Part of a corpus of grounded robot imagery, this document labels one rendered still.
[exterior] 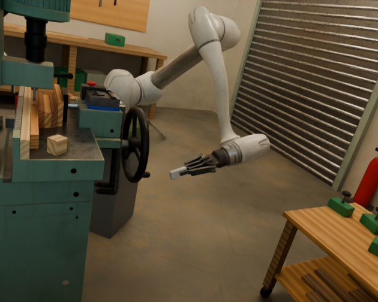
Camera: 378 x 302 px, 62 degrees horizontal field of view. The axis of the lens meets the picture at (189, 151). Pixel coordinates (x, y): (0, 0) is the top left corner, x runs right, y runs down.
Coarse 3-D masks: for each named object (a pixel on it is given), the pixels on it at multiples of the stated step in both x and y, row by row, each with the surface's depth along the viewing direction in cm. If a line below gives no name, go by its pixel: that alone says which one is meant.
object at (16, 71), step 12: (12, 60) 89; (24, 60) 92; (12, 72) 89; (24, 72) 90; (36, 72) 92; (48, 72) 93; (12, 84) 91; (24, 84) 92; (36, 84) 93; (48, 84) 94
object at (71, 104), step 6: (66, 90) 99; (66, 96) 95; (66, 102) 96; (72, 102) 101; (78, 102) 102; (84, 102) 103; (66, 108) 97; (72, 108) 101; (66, 114) 98; (66, 120) 98
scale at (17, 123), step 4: (20, 88) 105; (20, 92) 101; (20, 100) 94; (20, 104) 90; (20, 108) 87; (16, 112) 84; (20, 112) 85; (16, 116) 81; (20, 116) 82; (16, 120) 79; (20, 120) 79; (16, 124) 77; (16, 128) 75
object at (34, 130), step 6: (36, 90) 111; (36, 96) 105; (36, 102) 100; (36, 108) 94; (36, 114) 90; (30, 120) 85; (36, 120) 86; (30, 126) 81; (36, 126) 82; (30, 132) 78; (36, 132) 79; (30, 138) 77; (36, 138) 78; (30, 144) 78; (36, 144) 78
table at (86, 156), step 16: (48, 128) 93; (64, 128) 95; (80, 128) 98; (80, 144) 87; (96, 144) 89; (112, 144) 103; (16, 160) 72; (32, 160) 74; (48, 160) 75; (64, 160) 77; (80, 160) 79; (96, 160) 81; (16, 176) 74; (32, 176) 76; (48, 176) 77; (64, 176) 79; (80, 176) 81; (96, 176) 82
